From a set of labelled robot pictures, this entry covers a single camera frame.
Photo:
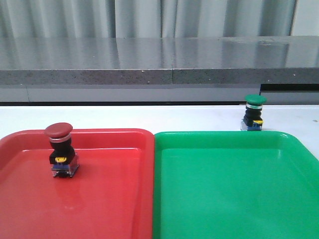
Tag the green mushroom push button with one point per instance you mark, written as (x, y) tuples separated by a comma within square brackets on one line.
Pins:
[(252, 120)]

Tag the red mushroom push button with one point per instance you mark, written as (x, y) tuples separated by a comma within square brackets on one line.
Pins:
[(63, 159)]

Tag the green plastic tray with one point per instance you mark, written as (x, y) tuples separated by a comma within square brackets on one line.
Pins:
[(234, 185)]

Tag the red plastic tray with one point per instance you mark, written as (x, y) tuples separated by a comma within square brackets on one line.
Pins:
[(109, 197)]

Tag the grey stone counter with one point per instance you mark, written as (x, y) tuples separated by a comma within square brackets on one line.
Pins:
[(136, 71)]

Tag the white pleated curtain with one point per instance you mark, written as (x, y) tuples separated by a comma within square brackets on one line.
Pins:
[(146, 18)]

